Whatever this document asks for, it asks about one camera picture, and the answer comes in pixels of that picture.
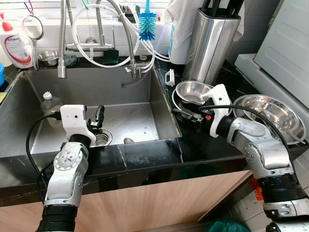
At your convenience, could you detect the orange plastic object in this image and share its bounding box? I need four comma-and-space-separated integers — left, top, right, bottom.
254, 184, 264, 201

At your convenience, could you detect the steel spoon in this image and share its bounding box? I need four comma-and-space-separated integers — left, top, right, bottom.
278, 123, 308, 144

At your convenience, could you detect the teal plastic bag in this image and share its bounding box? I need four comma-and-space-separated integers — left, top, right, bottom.
208, 219, 252, 232

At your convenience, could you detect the light wooden cabinet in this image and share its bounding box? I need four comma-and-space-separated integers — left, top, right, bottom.
0, 169, 254, 232

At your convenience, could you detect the small white plastic clip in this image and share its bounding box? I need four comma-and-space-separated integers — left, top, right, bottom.
165, 69, 175, 87

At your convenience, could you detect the white towel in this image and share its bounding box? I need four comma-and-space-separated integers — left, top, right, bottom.
162, 0, 203, 65

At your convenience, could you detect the white water hose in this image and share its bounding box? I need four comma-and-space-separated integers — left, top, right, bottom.
72, 5, 170, 68

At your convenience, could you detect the white washing machine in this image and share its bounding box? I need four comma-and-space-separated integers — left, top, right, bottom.
235, 0, 309, 213

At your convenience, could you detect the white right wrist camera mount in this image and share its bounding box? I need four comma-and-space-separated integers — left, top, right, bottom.
203, 84, 232, 136

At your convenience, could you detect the steel knife block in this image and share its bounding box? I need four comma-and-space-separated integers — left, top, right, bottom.
183, 0, 240, 85

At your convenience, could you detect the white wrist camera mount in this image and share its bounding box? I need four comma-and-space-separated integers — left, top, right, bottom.
203, 84, 232, 136
59, 105, 90, 145

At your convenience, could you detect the dark green sponge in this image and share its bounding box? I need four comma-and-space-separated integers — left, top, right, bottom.
101, 48, 120, 65

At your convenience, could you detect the small steel bowl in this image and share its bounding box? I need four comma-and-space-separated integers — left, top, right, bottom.
175, 81, 215, 106

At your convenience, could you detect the steel plate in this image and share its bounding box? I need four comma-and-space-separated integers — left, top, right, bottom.
233, 94, 306, 145
172, 87, 232, 129

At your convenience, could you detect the steel faucet with curved hose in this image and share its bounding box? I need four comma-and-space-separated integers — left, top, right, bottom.
66, 0, 145, 79

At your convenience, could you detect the steel spring faucet spout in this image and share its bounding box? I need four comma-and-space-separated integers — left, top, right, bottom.
58, 0, 68, 79

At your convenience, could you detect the stainless steel sink basin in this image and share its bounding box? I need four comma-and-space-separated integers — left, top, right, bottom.
0, 68, 183, 159

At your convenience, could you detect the grey scouring pad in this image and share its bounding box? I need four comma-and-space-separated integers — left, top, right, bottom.
64, 55, 78, 68

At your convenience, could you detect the large steel bowl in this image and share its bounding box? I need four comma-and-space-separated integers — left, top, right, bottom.
241, 95, 298, 131

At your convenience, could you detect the blue bottle brush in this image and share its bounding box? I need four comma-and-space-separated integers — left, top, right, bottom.
139, 0, 158, 41

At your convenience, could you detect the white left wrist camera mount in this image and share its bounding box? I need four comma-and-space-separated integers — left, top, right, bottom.
59, 105, 90, 145

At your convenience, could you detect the steel sink drain strainer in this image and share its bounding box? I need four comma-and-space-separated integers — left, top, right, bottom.
92, 130, 112, 147

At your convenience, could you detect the clear plastic bottle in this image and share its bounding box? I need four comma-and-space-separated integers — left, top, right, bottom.
41, 92, 63, 116

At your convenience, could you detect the steel mesh strainer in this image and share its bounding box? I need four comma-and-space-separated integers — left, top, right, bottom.
22, 14, 45, 71

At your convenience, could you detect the white dish soap bottle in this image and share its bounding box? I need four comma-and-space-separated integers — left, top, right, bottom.
0, 12, 37, 69

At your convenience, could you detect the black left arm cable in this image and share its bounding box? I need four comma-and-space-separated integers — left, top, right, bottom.
26, 112, 62, 194

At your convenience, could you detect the small steel cup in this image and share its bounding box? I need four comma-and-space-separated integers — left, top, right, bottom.
38, 51, 59, 67

